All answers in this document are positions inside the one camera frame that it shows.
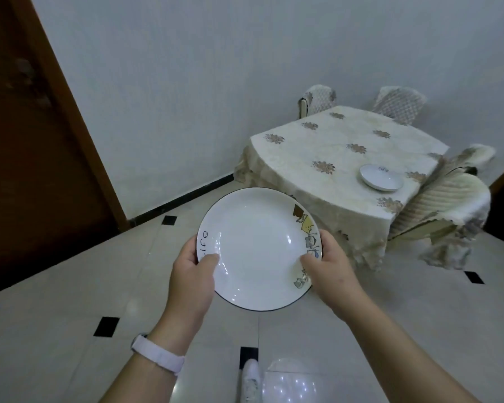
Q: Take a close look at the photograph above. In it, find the person's left hand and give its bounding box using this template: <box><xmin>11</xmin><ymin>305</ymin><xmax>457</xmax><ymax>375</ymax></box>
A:
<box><xmin>164</xmin><ymin>234</ymin><xmax>221</xmax><ymax>332</ymax></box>

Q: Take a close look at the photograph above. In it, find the brown wooden door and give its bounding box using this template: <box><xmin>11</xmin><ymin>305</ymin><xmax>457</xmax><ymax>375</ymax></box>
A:
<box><xmin>0</xmin><ymin>0</ymin><xmax>131</xmax><ymax>299</ymax></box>

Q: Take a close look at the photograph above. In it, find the person's right forearm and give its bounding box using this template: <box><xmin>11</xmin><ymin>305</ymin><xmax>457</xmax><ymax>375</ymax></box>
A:
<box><xmin>344</xmin><ymin>288</ymin><xmax>480</xmax><ymax>403</ymax></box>

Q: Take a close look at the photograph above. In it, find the chair with patterned cover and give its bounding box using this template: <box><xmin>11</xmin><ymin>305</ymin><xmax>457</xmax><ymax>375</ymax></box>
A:
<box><xmin>298</xmin><ymin>85</ymin><xmax>337</xmax><ymax>120</ymax></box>
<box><xmin>443</xmin><ymin>144</ymin><xmax>496</xmax><ymax>177</ymax></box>
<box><xmin>372</xmin><ymin>86</ymin><xmax>428</xmax><ymax>126</ymax></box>

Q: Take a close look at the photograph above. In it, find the person's right hand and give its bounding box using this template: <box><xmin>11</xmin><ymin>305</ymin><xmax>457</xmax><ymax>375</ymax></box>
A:
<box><xmin>299</xmin><ymin>229</ymin><xmax>365</xmax><ymax>324</ymax></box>

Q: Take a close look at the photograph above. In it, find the white plate with cartoon print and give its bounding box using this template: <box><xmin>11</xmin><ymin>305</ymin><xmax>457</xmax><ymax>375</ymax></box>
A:
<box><xmin>197</xmin><ymin>187</ymin><xmax>324</xmax><ymax>311</ymax></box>

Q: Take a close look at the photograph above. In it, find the person's left forearm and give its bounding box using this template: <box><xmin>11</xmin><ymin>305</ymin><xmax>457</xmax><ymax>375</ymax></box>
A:
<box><xmin>102</xmin><ymin>316</ymin><xmax>193</xmax><ymax>403</ymax></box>

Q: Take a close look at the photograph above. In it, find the person's white shoe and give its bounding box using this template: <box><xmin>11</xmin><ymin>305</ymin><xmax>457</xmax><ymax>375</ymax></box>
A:
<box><xmin>239</xmin><ymin>359</ymin><xmax>262</xmax><ymax>403</ymax></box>

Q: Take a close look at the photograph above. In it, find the small white plate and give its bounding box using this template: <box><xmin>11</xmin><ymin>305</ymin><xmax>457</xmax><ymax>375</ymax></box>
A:
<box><xmin>359</xmin><ymin>164</ymin><xmax>404</xmax><ymax>192</ymax></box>

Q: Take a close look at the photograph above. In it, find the cream floral tablecloth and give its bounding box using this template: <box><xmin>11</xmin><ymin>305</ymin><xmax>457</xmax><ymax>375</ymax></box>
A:
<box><xmin>234</xmin><ymin>106</ymin><xmax>450</xmax><ymax>271</ymax></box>

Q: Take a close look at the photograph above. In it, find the white wristband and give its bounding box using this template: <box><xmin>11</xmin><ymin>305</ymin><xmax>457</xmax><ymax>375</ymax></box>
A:
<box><xmin>131</xmin><ymin>333</ymin><xmax>185</xmax><ymax>376</ymax></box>

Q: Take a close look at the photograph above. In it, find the chair with striped cream cover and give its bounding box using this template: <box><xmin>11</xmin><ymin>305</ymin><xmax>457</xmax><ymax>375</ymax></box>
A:
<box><xmin>387</xmin><ymin>168</ymin><xmax>492</xmax><ymax>271</ymax></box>

